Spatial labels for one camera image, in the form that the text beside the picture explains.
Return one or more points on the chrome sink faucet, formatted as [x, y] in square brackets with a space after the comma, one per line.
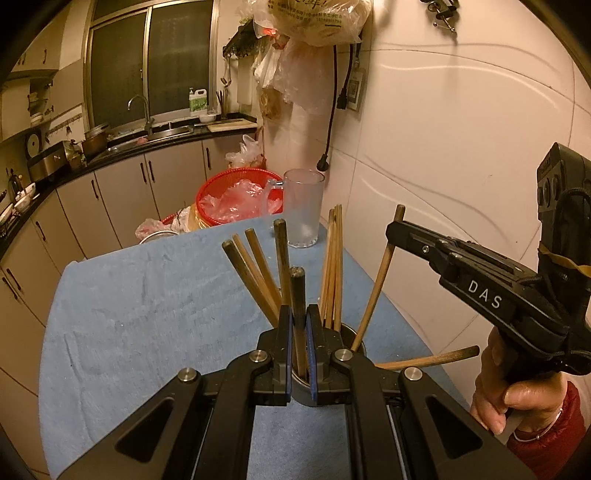
[148, 124]

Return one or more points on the beige base cabinets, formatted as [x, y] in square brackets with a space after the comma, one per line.
[115, 198]

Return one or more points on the countertop chopstick container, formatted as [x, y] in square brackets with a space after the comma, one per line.
[222, 104]

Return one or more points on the blue towel table cover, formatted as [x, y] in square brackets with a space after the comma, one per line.
[138, 323]

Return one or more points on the person's right forearm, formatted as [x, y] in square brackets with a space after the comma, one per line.
[554, 443]

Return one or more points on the black kettle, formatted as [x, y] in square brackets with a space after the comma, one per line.
[14, 182]

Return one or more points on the red plastic basket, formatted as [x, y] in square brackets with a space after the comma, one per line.
[217, 182]

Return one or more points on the black kitchen countertop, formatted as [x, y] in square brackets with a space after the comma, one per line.
[74, 174]

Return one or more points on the wooden cutting board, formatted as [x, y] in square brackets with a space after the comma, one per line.
[231, 125]

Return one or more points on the clear glass mug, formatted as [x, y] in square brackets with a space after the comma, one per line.
[302, 207]

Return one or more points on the steel kitchen sink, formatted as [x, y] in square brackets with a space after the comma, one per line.
[157, 134]

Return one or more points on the clear plastic bag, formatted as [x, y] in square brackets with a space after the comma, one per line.
[240, 201]

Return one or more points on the pink white plastic bag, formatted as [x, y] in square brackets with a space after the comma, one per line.
[150, 228]

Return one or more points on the dark grey utensil holder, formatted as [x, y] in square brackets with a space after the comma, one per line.
[302, 397]

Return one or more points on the beige open wall cabinet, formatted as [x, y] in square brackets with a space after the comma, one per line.
[64, 92]

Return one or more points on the green detergent bottle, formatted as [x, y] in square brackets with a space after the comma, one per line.
[197, 102]

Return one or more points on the silver countertop appliance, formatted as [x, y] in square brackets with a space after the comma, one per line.
[46, 164]

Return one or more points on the person's right hand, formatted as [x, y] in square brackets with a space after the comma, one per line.
[526, 399]

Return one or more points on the black wall shelf rack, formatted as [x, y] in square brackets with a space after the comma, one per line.
[240, 41]

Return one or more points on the brown cooking pot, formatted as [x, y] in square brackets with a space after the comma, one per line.
[94, 144]

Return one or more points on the wall power outlet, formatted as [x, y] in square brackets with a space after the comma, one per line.
[353, 90]

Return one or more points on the bunch of wooden chopsticks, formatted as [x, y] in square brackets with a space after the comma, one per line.
[282, 258]

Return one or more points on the round kitchen scale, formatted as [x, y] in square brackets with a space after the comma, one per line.
[33, 143]

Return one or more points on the dark kitchen window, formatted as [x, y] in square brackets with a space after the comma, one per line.
[120, 69]

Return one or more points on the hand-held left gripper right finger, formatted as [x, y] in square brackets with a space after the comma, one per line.
[316, 341]

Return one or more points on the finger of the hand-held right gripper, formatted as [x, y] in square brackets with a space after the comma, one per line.
[415, 237]

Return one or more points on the stacked white bowls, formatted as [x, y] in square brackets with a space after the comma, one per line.
[25, 201]

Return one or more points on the beige upper cabinets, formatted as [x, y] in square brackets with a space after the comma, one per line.
[41, 46]

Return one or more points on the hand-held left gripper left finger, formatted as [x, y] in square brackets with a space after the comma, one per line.
[285, 350]

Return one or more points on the curved brown chopstick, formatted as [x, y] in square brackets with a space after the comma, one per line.
[377, 293]

